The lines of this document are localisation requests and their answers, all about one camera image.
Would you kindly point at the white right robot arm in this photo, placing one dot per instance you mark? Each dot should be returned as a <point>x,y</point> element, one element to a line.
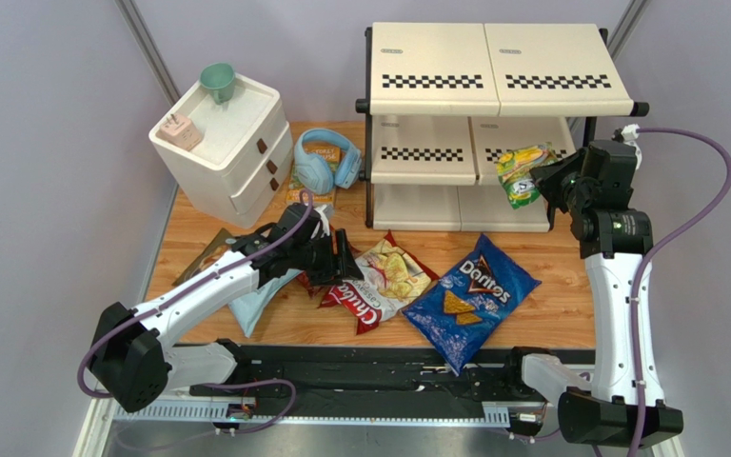
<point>623,404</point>

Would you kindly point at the blue Doritos chips bag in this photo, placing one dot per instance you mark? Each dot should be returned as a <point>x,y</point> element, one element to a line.
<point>469,302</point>

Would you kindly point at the pink power adapter cube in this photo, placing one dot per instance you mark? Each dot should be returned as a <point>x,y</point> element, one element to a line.
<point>180,131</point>

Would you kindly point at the red Doritos chips bag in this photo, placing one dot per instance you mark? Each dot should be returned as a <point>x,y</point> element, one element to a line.
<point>312,291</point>

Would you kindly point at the white three-drawer cabinet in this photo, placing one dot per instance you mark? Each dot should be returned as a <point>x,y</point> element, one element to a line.
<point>245,157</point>

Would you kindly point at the orange green book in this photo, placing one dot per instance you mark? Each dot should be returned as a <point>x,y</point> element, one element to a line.
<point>333,155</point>

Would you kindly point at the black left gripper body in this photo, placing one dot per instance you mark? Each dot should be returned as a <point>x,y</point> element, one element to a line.
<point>317,258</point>

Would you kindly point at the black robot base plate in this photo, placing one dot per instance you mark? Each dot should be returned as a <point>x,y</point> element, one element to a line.
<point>364,368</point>

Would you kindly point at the light blue snack bag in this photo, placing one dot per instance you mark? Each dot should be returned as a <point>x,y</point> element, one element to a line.
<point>248,309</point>

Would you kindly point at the green Foxs snack bag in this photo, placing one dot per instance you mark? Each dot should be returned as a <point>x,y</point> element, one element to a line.
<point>514,172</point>

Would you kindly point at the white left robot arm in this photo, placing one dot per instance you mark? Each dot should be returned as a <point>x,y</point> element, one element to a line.
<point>136,353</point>

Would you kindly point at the green plastic cup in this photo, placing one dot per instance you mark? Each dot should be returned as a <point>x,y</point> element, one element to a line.
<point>219,80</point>

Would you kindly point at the white red Chuba chips bag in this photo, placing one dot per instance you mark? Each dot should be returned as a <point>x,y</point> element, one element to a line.
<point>393,279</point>

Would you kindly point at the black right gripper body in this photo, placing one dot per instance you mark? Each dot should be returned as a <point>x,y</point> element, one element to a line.
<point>564,188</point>

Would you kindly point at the brown snack bag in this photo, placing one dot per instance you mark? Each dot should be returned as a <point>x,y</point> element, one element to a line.
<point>219,245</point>

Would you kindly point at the light blue headphones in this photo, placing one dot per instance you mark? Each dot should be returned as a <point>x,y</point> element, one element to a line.
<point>313,170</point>

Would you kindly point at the cream three-tier shelf rack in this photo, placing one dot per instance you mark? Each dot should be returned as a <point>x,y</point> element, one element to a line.
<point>444,102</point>

